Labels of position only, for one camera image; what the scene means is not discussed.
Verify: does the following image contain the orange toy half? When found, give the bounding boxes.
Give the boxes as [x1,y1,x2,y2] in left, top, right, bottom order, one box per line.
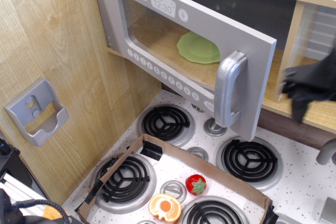
[148,194,182,223]

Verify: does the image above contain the front left black burner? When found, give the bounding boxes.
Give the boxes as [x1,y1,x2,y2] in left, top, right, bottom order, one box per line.
[100,154,154,204]

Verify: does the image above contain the hanging toy strainer spoon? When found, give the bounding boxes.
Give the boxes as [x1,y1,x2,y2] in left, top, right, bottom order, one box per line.
[191,104,205,113]

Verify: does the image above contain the cardboard fence strip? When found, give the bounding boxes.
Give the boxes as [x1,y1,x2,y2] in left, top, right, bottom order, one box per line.
[75,134,278,223]

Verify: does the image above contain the black burner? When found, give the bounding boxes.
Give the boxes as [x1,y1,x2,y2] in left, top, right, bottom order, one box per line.
[100,154,154,204]
[141,105,191,141]
[218,139,278,183]
[186,200,243,224]

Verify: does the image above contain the front grey stove knob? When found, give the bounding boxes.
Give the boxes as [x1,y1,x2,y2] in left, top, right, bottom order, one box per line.
[160,180,187,203]

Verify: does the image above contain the grey toy faucet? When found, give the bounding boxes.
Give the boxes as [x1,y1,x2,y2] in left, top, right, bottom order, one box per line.
[316,139,336,165]

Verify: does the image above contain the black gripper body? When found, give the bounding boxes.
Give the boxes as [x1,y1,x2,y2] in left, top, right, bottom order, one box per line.
[281,54,335,123]

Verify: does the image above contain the front right black burner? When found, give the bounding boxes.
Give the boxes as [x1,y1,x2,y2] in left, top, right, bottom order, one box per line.
[186,200,243,224]

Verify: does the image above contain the back left black burner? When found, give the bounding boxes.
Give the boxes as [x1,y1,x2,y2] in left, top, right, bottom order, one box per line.
[141,105,191,141]

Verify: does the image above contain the black cable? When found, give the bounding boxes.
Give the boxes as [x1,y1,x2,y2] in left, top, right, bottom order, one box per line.
[10,199,69,224]

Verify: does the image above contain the grey stove knob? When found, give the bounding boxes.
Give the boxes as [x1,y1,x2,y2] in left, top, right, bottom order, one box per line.
[187,147,208,162]
[203,118,227,137]
[160,180,187,203]

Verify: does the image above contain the middle grey stove knob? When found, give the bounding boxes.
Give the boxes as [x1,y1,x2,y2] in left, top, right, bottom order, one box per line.
[187,147,208,162]

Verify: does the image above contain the grey wall phone holder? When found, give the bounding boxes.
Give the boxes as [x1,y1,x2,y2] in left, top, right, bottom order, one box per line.
[4,78,69,147]

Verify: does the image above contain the red toy strawberry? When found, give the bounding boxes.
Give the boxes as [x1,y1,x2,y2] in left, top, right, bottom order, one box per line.
[185,174,207,196]

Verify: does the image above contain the back grey stove knob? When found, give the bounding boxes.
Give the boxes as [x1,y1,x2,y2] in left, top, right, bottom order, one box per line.
[203,118,227,137]

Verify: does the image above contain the green plate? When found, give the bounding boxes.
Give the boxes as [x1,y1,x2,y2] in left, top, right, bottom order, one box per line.
[177,31,221,64]

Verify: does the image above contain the back right black burner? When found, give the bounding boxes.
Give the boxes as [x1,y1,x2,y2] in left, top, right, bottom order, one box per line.
[218,139,278,183]

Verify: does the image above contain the grey toy microwave door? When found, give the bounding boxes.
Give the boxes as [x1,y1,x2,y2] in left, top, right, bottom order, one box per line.
[97,0,277,141]

